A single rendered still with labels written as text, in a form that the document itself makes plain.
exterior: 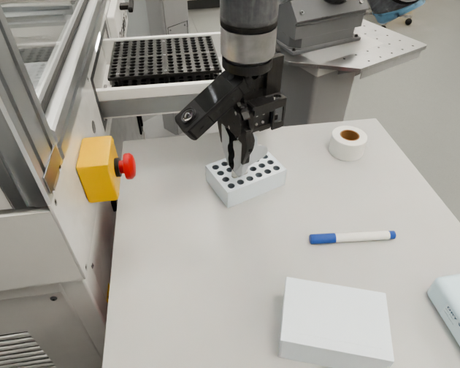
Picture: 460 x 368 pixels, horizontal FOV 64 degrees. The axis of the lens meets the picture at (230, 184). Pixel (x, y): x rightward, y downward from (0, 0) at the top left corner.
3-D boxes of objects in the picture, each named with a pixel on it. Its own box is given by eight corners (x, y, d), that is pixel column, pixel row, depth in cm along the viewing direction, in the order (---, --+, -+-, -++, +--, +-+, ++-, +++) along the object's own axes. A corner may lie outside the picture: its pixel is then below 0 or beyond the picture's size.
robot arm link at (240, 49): (238, 39, 45) (207, 19, 50) (238, 74, 48) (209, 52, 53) (288, 28, 47) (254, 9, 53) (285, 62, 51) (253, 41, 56)
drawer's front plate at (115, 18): (128, 20, 116) (120, -18, 108) (123, 60, 95) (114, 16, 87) (122, 20, 116) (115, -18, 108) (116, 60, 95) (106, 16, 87)
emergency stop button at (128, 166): (137, 166, 58) (133, 147, 56) (136, 184, 56) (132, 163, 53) (118, 169, 58) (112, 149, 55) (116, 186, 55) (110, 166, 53)
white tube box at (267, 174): (260, 160, 75) (261, 144, 72) (285, 184, 69) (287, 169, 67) (206, 180, 70) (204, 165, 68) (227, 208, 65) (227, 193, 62)
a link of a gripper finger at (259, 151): (270, 176, 65) (273, 131, 59) (242, 188, 63) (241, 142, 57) (261, 166, 67) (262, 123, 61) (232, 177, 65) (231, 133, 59)
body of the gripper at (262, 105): (284, 131, 59) (293, 58, 51) (238, 147, 56) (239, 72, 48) (258, 108, 64) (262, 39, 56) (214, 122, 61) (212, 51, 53)
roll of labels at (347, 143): (321, 150, 77) (325, 134, 74) (340, 136, 81) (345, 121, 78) (350, 166, 73) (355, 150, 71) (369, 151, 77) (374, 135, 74)
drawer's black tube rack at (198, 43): (212, 61, 90) (211, 35, 86) (222, 98, 78) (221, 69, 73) (120, 68, 88) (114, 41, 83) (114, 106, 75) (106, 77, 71)
